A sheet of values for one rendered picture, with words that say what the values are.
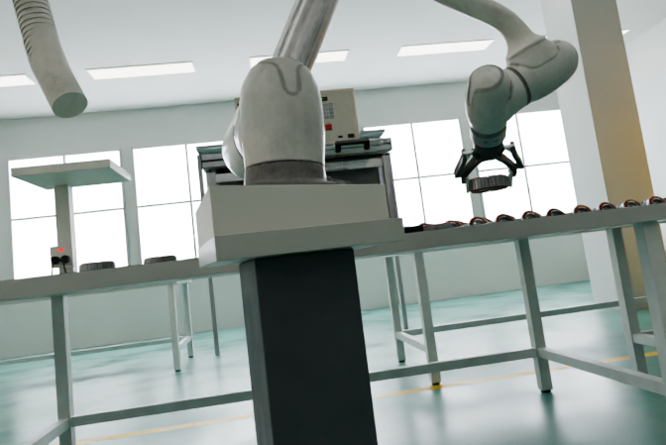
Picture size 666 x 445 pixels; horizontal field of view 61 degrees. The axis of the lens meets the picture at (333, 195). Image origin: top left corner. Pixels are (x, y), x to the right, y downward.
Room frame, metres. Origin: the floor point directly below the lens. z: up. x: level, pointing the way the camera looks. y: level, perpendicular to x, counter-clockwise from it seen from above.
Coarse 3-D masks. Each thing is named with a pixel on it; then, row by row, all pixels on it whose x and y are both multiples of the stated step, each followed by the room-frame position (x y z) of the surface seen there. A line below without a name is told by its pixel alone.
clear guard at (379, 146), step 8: (376, 144) 1.77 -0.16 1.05; (384, 144) 1.77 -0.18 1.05; (328, 152) 1.74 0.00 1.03; (344, 152) 1.74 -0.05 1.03; (352, 152) 1.74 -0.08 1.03; (360, 152) 1.74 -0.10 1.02; (368, 152) 1.74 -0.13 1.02; (376, 152) 1.74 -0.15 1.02; (384, 152) 1.74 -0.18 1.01; (328, 160) 2.00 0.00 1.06; (336, 160) 2.02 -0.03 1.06; (344, 160) 2.04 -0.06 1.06
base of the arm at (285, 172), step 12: (252, 168) 1.01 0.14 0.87; (264, 168) 0.99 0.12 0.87; (276, 168) 0.99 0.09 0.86; (288, 168) 0.99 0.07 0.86; (300, 168) 0.99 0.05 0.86; (312, 168) 1.01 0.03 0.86; (324, 168) 1.05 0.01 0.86; (252, 180) 1.01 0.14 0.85; (264, 180) 0.97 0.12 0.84; (276, 180) 0.98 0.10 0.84; (288, 180) 0.98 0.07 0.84; (300, 180) 0.99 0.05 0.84; (312, 180) 1.00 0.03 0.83; (324, 180) 1.01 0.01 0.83; (336, 180) 1.08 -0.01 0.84
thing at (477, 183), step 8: (480, 176) 1.53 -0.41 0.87; (488, 176) 1.51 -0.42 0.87; (496, 176) 1.51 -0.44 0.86; (504, 176) 1.52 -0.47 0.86; (472, 184) 1.55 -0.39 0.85; (480, 184) 1.52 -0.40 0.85; (488, 184) 1.51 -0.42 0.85; (496, 184) 1.52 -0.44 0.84; (504, 184) 1.52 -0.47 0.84; (472, 192) 1.57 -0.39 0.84; (480, 192) 1.61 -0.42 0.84
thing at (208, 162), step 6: (384, 138) 1.99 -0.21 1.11; (390, 138) 2.00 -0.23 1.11; (330, 144) 1.97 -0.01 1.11; (390, 144) 2.00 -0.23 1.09; (390, 150) 2.01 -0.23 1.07; (204, 156) 1.91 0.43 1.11; (210, 156) 1.92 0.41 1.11; (216, 156) 1.92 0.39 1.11; (222, 156) 1.92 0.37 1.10; (378, 156) 2.10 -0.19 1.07; (204, 162) 1.91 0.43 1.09; (210, 162) 1.92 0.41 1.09; (216, 162) 1.92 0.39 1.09; (222, 162) 1.92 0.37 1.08; (330, 162) 2.32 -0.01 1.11; (336, 162) 2.33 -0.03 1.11; (204, 168) 1.94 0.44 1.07; (210, 168) 1.95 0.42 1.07; (216, 168) 1.96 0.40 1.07; (222, 168) 2.18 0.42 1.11; (228, 168) 2.20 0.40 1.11
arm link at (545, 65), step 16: (432, 0) 1.25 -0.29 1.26; (448, 0) 1.24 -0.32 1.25; (464, 0) 1.23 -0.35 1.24; (480, 0) 1.23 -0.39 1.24; (480, 16) 1.25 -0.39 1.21; (496, 16) 1.25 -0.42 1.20; (512, 16) 1.25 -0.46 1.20; (512, 32) 1.25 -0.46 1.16; (528, 32) 1.25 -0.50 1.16; (512, 48) 1.26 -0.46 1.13; (528, 48) 1.24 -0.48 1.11; (544, 48) 1.24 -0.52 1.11; (560, 48) 1.25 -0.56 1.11; (512, 64) 1.27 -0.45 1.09; (528, 64) 1.24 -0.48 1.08; (544, 64) 1.24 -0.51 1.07; (560, 64) 1.24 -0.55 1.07; (576, 64) 1.26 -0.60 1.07; (528, 80) 1.24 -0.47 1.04; (544, 80) 1.24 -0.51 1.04; (560, 80) 1.26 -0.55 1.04; (544, 96) 1.28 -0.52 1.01
